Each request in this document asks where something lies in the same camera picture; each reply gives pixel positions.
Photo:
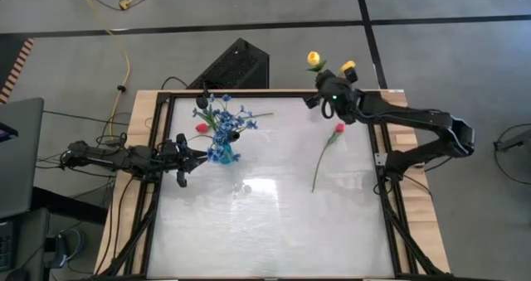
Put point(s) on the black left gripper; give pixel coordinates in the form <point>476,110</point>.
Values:
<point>176,158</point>

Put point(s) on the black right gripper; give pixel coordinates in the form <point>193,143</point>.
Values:
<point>338,103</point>

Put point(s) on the yellow artificial tulip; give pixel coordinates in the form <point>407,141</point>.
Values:
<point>313,58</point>
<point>347,66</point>

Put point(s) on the blue artificial flower spray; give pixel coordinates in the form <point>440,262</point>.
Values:
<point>226,117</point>

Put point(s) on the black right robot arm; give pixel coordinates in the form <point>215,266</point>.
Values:
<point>415,116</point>

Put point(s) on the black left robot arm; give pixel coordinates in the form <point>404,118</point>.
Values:
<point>116,156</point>

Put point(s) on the black perforated computer case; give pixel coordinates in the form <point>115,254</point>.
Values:
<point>236,65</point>

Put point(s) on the grey laptop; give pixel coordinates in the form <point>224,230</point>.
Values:
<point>20,161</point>

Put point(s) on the orange black striped mat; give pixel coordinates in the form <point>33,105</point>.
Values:
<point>16,67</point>

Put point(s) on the black aluminium table frame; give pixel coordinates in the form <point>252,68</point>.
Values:
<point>269,93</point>

